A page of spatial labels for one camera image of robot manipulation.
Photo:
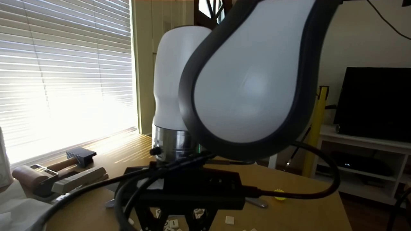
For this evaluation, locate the white television stand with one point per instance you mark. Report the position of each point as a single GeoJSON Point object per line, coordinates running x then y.
{"type": "Point", "coordinates": [362, 150]}

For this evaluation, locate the silver metal piece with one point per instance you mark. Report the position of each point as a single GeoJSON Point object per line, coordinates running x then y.
{"type": "Point", "coordinates": [257, 202]}

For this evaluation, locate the black media box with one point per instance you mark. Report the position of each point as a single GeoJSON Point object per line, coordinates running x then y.
{"type": "Point", "coordinates": [362, 163]}

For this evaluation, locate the yellow pole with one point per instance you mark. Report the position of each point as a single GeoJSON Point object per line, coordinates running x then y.
{"type": "Point", "coordinates": [316, 128]}

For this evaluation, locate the white letter block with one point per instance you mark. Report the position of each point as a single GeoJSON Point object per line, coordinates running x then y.
{"type": "Point", "coordinates": [198, 212]}
{"type": "Point", "coordinates": [168, 229]}
{"type": "Point", "coordinates": [158, 213]}
{"type": "Point", "coordinates": [229, 220]}
{"type": "Point", "coordinates": [131, 221]}
{"type": "Point", "coordinates": [173, 223]}

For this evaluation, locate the dark wooden frame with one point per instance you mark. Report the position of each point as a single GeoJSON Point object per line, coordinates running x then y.
{"type": "Point", "coordinates": [208, 12]}

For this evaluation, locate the window blinds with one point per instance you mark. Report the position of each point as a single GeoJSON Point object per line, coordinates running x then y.
{"type": "Point", "coordinates": [64, 73]}

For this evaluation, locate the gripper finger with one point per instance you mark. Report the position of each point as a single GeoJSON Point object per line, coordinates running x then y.
{"type": "Point", "coordinates": [210, 218]}
{"type": "Point", "coordinates": [144, 218]}

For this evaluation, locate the white cloth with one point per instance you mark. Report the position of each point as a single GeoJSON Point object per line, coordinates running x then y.
{"type": "Point", "coordinates": [16, 208]}

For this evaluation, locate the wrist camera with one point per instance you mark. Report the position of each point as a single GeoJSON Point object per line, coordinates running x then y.
{"type": "Point", "coordinates": [199, 189]}

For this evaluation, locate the black television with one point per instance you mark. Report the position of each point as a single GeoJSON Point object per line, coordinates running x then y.
{"type": "Point", "coordinates": [375, 102]}

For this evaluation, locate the yellow bag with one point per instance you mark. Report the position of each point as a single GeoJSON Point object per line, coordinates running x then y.
{"type": "Point", "coordinates": [279, 194]}

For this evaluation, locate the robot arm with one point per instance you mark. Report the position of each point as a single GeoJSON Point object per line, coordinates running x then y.
{"type": "Point", "coordinates": [250, 80]}

